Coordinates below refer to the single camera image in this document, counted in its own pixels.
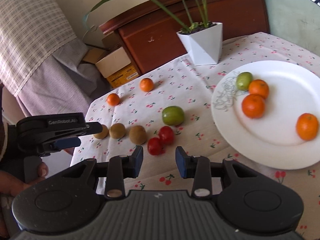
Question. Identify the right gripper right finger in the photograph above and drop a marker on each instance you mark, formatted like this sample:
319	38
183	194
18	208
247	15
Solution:
197	168

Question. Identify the checkered curtain fabric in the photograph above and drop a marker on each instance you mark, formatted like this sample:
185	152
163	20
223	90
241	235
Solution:
41	60

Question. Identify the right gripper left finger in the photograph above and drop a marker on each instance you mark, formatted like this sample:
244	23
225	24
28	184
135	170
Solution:
119	168

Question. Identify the brown wooden cabinet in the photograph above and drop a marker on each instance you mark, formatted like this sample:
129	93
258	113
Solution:
148	34

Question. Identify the white round plate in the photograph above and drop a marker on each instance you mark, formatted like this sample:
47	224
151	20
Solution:
272	139

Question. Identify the small orange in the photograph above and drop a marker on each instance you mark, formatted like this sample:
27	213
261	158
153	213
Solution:
113	99
146	85

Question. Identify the brown kiwi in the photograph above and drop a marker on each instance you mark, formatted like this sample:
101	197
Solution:
117	131
103	133

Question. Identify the brown kiwi fruit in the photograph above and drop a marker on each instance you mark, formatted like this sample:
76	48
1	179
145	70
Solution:
137	135

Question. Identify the green lime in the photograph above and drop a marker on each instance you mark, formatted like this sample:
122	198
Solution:
243	81
173	115

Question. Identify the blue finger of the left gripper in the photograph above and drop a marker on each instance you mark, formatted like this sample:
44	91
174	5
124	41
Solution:
62	144

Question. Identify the green lime front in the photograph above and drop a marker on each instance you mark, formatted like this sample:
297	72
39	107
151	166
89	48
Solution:
243	81

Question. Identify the red cherry tomato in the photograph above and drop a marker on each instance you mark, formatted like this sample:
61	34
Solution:
155	146
166	135

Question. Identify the green sofa armrest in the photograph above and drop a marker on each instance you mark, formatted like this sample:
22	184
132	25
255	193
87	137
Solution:
294	20

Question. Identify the large orange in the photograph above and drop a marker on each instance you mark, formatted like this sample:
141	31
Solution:
259	87
253	106

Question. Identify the white geometric plant pot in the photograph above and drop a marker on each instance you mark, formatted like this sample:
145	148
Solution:
204	47

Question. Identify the cherry print tablecloth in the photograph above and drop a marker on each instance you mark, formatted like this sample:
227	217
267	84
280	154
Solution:
181	83

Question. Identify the green lime back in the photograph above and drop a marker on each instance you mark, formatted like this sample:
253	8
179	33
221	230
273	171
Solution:
173	115

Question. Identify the cardboard box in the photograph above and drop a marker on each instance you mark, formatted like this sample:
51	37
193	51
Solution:
112	61

